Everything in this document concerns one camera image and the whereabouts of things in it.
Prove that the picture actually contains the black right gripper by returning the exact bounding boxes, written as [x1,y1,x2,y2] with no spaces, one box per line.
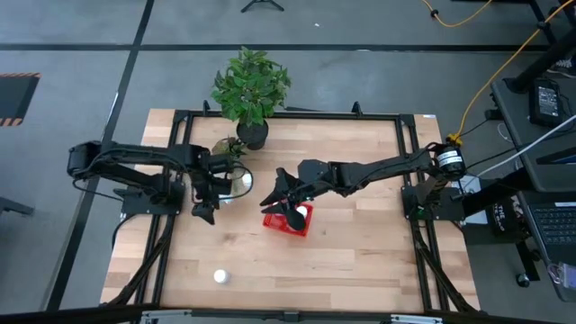
[259,159,338,232]

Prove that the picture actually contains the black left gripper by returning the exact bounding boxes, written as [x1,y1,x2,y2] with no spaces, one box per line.
[192,170,234,226]

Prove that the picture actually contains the red plastic slotted basket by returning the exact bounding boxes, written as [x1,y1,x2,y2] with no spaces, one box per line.
[262,201,315,239]

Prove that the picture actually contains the small trailing succulent plant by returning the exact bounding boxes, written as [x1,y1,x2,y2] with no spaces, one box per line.
[211,136,248,161]

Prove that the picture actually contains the black metal crossbar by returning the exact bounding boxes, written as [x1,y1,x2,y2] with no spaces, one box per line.
[0,303,576,324]

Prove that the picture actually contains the tall green plant black pot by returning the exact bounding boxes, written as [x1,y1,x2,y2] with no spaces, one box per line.
[211,46,293,151]

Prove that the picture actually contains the grey chair leg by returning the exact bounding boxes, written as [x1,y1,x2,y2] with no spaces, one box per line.
[0,196,35,217]

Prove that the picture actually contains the black tripod feet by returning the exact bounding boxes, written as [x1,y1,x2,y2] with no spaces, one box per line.
[240,0,286,14]

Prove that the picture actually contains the black bag white lettering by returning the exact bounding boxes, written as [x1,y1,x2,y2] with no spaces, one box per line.
[488,197,528,238]

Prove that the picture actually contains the black orange striped floor mat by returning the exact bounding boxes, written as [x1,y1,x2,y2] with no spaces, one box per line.
[0,72,42,128]

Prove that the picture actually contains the dark grey side desk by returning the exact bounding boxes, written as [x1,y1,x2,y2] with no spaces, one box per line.
[490,76,576,271]

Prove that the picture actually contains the black laptop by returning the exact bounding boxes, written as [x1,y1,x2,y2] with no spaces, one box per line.
[524,191,576,267]

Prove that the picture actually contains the black power brick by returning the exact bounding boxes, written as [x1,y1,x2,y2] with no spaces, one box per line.
[528,79,564,128]

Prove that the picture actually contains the black stand pole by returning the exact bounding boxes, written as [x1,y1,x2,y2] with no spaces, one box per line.
[503,39,576,94]

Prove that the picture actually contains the clear plastic badge holder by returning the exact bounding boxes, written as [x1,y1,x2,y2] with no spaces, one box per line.
[547,262,576,303]

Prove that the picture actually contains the person's shoe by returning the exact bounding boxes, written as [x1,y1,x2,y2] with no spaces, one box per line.
[546,55,576,79]

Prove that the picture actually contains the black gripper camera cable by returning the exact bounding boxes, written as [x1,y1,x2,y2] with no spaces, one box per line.
[223,163,255,202]

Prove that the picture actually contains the black aluminium table frame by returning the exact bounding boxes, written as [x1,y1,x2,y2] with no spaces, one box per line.
[105,101,481,316]

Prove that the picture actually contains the yellow extension cable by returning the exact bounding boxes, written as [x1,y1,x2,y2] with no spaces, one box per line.
[421,0,494,29]
[446,0,576,148]

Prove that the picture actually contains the white cable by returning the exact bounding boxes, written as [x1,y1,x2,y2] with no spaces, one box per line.
[475,114,576,179]

